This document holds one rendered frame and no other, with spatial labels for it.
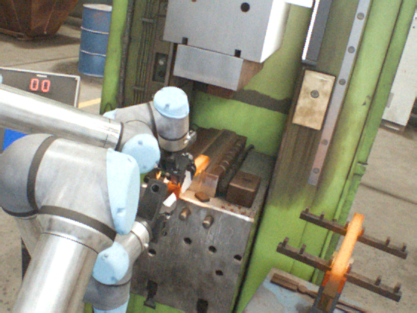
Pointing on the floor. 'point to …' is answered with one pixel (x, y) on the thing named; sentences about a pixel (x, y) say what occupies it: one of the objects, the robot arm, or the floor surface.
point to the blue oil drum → (94, 39)
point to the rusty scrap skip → (33, 17)
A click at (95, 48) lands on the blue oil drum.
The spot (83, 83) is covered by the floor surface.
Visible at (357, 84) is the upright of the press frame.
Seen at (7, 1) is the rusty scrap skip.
